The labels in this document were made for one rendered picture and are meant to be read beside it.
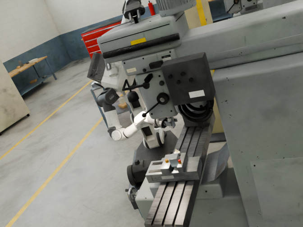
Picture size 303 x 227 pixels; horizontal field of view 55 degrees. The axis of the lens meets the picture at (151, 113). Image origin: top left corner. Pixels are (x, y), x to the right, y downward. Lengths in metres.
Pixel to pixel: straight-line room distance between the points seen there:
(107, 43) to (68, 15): 11.23
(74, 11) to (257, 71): 11.55
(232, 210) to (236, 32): 1.16
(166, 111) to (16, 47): 9.99
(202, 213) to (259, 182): 0.54
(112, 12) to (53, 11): 2.60
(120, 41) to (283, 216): 1.38
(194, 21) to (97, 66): 1.53
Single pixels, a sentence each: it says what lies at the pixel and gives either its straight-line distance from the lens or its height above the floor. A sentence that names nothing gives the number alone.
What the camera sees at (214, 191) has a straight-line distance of 1.98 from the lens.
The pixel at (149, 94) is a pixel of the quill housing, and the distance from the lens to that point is 1.75.
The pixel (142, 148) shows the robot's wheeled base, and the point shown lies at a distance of 3.09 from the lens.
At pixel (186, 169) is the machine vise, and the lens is 1.88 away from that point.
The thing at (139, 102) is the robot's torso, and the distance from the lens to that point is 2.62.
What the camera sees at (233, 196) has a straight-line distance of 2.02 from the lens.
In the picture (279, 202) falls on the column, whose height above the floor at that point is 0.74.
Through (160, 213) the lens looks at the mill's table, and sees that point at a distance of 1.76.
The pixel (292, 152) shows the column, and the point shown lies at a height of 1.09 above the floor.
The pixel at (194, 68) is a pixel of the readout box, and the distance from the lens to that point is 1.31.
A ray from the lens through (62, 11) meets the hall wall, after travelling 12.99.
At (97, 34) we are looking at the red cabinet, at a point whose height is 1.32.
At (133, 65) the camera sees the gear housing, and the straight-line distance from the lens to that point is 1.68.
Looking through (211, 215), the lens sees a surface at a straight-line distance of 2.16.
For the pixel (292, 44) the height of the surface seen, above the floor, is 1.61.
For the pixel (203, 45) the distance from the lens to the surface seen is 1.55.
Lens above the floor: 2.09
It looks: 24 degrees down
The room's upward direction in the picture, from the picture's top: 20 degrees counter-clockwise
